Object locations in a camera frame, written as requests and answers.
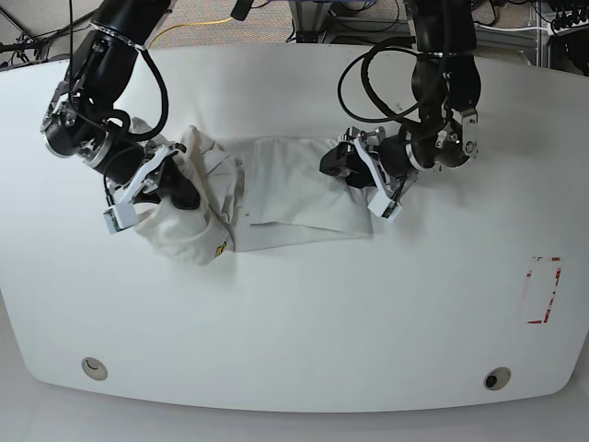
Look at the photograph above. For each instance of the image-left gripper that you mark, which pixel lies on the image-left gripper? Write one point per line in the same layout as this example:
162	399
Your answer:
119	162

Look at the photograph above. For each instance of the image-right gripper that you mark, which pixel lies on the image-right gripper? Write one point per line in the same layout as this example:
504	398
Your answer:
343	162

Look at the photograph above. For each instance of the white printed T-shirt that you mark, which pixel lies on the white printed T-shirt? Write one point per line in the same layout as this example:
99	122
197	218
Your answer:
256	194

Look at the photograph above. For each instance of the red tape rectangle marking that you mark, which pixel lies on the red tape rectangle marking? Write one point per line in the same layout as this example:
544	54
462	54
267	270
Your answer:
540	289

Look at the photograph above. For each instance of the white power strip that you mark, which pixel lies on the white power strip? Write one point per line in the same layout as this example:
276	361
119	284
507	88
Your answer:
563	24

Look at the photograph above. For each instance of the image-left white wrist camera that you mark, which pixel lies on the image-left white wrist camera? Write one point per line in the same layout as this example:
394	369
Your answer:
120	213

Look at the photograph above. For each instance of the aluminium frame stand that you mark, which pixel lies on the aluminium frame stand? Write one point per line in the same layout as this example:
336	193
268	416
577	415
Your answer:
309	19

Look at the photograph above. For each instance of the left table cable grommet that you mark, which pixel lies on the left table cable grommet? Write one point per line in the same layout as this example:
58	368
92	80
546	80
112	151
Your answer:
94	369

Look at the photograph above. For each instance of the table cable grommet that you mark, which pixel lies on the table cable grommet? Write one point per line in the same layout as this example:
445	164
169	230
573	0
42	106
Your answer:
497	379
94	369

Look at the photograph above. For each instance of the right table cable grommet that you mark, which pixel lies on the right table cable grommet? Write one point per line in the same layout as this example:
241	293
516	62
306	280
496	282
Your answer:
497	379

